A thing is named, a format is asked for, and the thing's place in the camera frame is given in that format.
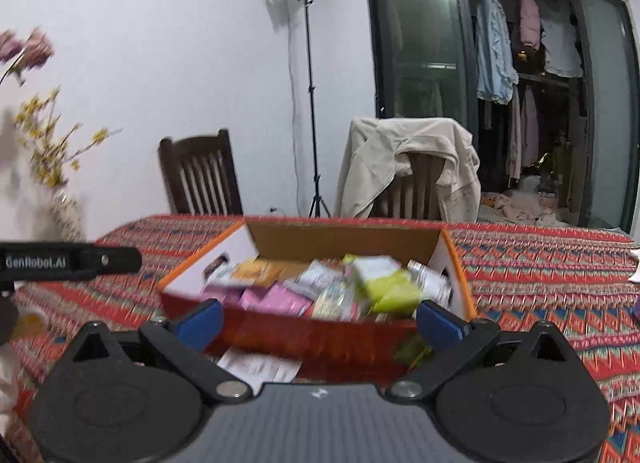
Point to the yellow-green snack packet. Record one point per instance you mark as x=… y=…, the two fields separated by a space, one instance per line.
x=390 y=288

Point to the orange cardboard box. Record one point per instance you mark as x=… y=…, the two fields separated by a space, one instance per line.
x=310 y=343

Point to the pink hanging garment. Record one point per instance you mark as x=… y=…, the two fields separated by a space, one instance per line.
x=530 y=23

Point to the floral ceramic vase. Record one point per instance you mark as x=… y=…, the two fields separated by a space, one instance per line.
x=67 y=218

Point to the colourful patterned tablecloth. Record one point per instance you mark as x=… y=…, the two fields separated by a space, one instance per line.
x=525 y=283

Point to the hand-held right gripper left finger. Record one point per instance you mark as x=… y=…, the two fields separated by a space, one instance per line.
x=200 y=325

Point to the pile of assorted packets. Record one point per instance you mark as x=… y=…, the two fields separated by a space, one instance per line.
x=280 y=300

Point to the brown wooden chair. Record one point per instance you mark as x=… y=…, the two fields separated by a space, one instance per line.
x=415 y=188

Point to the dark framed glass door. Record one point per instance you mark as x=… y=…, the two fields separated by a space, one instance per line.
x=420 y=43

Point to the purple object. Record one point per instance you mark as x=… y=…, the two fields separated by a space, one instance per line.
x=636 y=308

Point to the white snack packet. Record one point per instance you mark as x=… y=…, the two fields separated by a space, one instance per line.
x=255 y=368

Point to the pink flowers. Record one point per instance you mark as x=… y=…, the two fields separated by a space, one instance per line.
x=35 y=48

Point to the light blue hanging shirt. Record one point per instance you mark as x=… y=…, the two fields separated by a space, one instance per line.
x=495 y=53

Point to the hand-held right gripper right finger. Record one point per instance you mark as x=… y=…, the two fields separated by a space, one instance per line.
x=440 y=323

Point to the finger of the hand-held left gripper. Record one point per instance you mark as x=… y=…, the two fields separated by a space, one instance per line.
x=115 y=260

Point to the yellow round object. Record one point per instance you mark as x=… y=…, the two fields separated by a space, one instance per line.
x=30 y=325

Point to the clothes heap on floor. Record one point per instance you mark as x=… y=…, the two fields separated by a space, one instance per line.
x=520 y=208

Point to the yellow flower branches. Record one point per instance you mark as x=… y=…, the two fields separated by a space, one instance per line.
x=47 y=153

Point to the dusty pink hanging garments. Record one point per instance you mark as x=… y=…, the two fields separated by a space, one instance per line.
x=527 y=133

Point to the dark wooden chair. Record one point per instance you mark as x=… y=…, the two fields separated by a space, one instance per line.
x=170 y=178

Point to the beige jacket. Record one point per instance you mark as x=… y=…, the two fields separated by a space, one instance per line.
x=375 y=153

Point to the white paper sheet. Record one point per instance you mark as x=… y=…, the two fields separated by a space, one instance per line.
x=635 y=268

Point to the white hanging garment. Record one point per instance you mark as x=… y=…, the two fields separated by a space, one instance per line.
x=562 y=53

